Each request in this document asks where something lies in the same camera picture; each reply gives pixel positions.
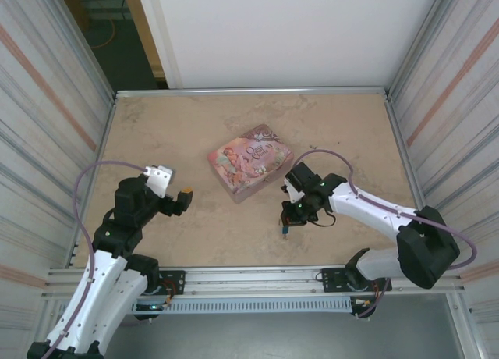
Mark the grey metal shelf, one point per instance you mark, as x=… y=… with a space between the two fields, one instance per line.
x=273 y=335

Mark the blue headed key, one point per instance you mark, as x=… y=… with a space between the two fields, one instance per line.
x=284 y=231

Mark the wooden door frame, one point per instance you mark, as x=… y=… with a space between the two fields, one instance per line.
x=146 y=31

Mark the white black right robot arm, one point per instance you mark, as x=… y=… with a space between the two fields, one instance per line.
x=370 y=203

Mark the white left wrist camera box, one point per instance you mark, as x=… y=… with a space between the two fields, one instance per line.
x=160 y=177

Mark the aluminium table end rail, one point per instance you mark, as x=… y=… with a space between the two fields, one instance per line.
x=253 y=92

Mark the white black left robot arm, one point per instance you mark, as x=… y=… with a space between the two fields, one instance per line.
x=105 y=281

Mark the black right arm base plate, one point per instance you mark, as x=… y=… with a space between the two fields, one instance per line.
x=331 y=279

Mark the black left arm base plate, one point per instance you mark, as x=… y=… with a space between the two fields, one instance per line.
x=173 y=279

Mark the aluminium frame post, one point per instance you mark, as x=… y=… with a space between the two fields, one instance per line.
x=423 y=43
x=80 y=43

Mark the aluminium table side rail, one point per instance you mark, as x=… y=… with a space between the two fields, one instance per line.
x=408 y=160
x=102 y=152

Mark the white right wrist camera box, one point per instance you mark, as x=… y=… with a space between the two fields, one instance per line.
x=292 y=191

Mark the pink illustrated tin box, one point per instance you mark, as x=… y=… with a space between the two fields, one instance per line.
x=245 y=162

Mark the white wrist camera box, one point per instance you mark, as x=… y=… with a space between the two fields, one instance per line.
x=292 y=191
x=160 y=177

